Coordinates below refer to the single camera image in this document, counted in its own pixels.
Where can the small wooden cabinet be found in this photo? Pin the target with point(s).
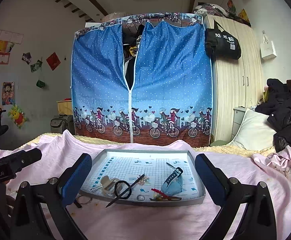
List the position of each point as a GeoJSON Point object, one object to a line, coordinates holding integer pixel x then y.
{"type": "Point", "coordinates": [64, 107]}

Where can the anime wall poster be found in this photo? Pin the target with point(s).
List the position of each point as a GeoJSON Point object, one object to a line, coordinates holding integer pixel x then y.
{"type": "Point", "coordinates": [8, 93]}

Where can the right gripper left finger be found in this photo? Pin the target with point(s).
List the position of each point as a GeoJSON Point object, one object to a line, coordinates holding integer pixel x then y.
{"type": "Point", "coordinates": [28, 220]}

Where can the white pillow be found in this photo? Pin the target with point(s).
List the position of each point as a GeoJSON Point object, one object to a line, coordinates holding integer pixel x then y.
{"type": "Point", "coordinates": [254, 133]}

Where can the black puffer jacket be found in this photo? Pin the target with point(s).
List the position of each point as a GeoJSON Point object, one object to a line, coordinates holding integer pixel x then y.
{"type": "Point", "coordinates": [278, 109]}

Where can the red square wall decoration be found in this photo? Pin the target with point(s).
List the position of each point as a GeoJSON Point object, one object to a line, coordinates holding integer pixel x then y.
{"type": "Point", "coordinates": [53, 61]}

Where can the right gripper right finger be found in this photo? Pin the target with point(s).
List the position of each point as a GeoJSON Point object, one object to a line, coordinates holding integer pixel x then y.
{"type": "Point", "coordinates": [258, 219]}

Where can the grey bedside cabinet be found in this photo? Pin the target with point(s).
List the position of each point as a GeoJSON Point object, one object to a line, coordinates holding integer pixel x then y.
{"type": "Point", "coordinates": [238, 115]}

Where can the yellow cartoon wall sticker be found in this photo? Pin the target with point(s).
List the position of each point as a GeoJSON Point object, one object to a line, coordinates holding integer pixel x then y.
{"type": "Point", "coordinates": [17, 116]}

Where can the white paper gift bag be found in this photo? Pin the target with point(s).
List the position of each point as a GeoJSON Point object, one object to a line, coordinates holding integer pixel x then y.
{"type": "Point", "coordinates": [267, 48]}

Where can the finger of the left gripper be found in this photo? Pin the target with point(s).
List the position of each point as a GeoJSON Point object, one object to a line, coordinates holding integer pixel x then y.
{"type": "Point", "coordinates": [21, 159]}

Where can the grey tray with grid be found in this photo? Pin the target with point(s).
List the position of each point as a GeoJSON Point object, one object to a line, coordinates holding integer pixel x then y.
{"type": "Point", "coordinates": [158, 178]}

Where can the silver rhinestone brooch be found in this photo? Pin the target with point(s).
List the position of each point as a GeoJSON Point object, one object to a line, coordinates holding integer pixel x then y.
{"type": "Point", "coordinates": [144, 181]}

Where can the green wall ornament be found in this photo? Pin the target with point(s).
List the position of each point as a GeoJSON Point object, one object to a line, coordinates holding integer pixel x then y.
{"type": "Point", "coordinates": [40, 84]}

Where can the silver hair barrette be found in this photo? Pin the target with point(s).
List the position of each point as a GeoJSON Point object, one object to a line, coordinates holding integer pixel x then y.
{"type": "Point", "coordinates": [96, 187]}

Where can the black tote bag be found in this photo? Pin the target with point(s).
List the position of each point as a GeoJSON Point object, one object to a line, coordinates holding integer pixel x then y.
{"type": "Point", "coordinates": [218, 42]}

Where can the pink floral bed sheet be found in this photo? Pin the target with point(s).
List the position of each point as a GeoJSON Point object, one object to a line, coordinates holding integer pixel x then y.
{"type": "Point", "coordinates": [120, 221]}

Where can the light wooden wardrobe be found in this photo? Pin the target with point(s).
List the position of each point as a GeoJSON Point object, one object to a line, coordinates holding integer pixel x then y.
{"type": "Point", "coordinates": [235, 82]}

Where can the blue fabric wardrobe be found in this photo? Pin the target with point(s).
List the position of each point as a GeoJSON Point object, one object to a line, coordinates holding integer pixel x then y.
{"type": "Point", "coordinates": [144, 79]}

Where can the grey suitcase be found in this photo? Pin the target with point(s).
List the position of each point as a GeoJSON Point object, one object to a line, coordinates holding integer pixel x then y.
{"type": "Point", "coordinates": [62, 122]}

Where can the beige square hair claw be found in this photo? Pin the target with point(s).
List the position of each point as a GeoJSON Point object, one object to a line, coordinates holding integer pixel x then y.
{"type": "Point", "coordinates": [107, 185]}

